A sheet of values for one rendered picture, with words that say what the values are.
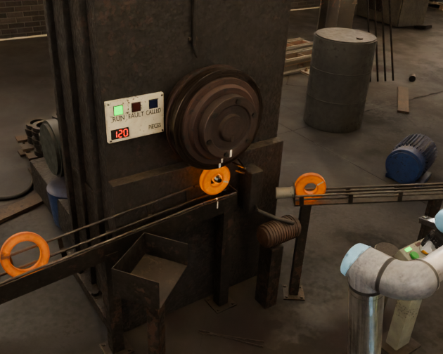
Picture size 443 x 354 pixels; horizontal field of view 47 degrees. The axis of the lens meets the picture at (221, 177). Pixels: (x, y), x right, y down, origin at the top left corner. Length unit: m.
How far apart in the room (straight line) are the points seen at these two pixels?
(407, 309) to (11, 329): 1.98
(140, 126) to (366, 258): 1.11
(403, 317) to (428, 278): 1.12
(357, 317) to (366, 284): 0.16
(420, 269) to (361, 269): 0.17
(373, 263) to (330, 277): 1.59
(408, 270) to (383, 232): 2.10
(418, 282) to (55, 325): 1.90
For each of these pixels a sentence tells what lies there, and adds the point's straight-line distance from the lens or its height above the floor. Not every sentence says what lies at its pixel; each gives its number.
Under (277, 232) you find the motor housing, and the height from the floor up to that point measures 0.51.
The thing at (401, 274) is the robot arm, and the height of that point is 1.05.
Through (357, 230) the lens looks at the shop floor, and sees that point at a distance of 3.65.
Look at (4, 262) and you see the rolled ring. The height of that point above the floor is 0.70.
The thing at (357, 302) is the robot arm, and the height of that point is 0.88.
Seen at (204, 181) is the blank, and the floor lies 0.82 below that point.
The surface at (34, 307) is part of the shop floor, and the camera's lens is 3.00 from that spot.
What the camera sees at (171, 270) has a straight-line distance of 2.18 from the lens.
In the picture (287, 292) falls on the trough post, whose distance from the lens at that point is 3.02.
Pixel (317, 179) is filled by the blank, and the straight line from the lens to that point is 2.59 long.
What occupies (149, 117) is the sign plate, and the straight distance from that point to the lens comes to 2.21.
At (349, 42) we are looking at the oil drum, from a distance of 4.80.
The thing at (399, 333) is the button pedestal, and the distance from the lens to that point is 2.79.
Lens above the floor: 2.00
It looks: 29 degrees down
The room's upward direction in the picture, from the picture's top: 3 degrees clockwise
